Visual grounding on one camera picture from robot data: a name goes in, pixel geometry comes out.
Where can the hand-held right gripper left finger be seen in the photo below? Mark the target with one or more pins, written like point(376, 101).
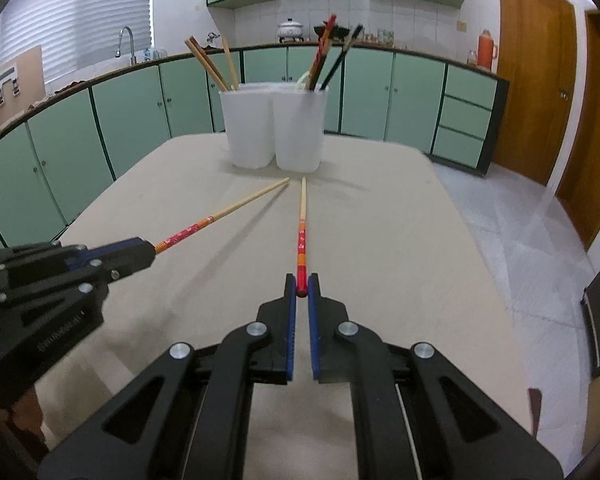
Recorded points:
point(291, 332)

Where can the small jar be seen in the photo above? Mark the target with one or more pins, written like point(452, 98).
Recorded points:
point(472, 58)

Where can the chrome sink faucet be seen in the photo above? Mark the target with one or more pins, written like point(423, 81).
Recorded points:
point(126, 42)

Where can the red patterned wooden chopstick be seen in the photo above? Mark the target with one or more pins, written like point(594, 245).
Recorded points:
point(302, 240)
point(220, 212)
point(328, 32)

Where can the small kettle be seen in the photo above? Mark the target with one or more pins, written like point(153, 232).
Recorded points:
point(213, 39)

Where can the thick plain wooden chopstick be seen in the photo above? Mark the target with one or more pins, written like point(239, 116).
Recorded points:
point(208, 65)

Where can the silver cooking pot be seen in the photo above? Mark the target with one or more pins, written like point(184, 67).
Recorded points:
point(290, 30)

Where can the orange thermos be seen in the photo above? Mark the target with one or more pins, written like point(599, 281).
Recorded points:
point(486, 50)

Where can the thin plain wooden chopstick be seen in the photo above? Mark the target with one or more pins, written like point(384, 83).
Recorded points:
point(230, 62)

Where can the white plastic container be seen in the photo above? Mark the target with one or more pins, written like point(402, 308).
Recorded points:
point(247, 125)
point(300, 130)

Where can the cardboard panel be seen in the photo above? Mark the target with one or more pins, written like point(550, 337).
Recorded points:
point(15, 85)

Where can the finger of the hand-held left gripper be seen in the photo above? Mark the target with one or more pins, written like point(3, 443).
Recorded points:
point(125, 269)
point(115, 249)

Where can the wall socket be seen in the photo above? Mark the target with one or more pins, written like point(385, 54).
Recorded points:
point(462, 26)

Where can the glass cups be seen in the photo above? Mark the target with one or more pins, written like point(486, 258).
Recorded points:
point(386, 36)

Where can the white window blinds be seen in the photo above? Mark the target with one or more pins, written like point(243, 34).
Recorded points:
point(90, 15)

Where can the green kitchen counter cabinets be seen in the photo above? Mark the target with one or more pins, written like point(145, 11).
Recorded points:
point(130, 110)

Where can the person's left forearm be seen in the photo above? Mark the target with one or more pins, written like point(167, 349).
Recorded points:
point(27, 425)

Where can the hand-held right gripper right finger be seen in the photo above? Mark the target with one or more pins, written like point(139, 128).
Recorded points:
point(314, 340)

